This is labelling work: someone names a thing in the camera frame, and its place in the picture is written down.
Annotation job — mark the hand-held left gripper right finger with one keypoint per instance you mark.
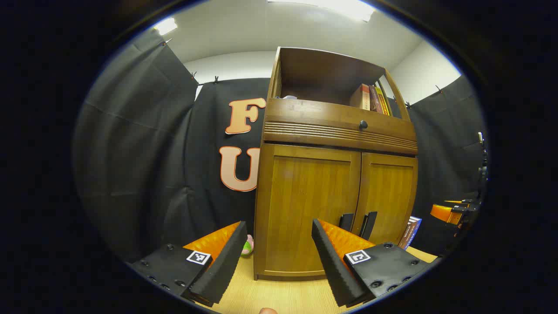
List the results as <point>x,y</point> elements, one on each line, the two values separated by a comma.
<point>331,270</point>

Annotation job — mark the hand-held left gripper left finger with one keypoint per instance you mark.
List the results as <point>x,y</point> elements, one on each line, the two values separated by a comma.
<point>226,266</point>

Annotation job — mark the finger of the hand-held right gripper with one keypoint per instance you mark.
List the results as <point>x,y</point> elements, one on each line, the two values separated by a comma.
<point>444,213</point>
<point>455,202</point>

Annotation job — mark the wooden cabinet door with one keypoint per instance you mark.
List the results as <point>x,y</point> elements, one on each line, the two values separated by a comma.
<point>301,196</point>
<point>388,192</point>

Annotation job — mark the wooden double-door shoe cabinet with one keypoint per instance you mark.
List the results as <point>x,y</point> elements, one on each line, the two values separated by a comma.
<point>322,69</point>

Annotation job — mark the pink and green toy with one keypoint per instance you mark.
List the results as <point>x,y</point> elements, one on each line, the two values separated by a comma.
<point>247,246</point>

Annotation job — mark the dark brown book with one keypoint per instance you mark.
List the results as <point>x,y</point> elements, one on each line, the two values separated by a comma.
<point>409,233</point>

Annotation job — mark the yellow book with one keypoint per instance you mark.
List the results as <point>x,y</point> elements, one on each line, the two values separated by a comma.
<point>383,104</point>

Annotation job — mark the black round drawer knob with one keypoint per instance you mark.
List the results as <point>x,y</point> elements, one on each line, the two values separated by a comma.
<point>363,125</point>

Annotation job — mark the dark red book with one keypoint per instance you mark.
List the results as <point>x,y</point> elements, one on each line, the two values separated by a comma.
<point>375,100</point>

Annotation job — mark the light brown book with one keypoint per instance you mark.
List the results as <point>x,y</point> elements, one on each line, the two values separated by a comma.
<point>359,98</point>

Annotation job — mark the black backdrop cloth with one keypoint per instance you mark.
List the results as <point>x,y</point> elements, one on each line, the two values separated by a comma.
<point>130,152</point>

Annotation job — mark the wooden ribbed drawer front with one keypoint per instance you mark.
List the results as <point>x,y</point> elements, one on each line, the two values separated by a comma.
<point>314,117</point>

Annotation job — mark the small ceiling light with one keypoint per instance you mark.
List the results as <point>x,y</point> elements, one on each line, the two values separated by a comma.
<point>165,26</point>

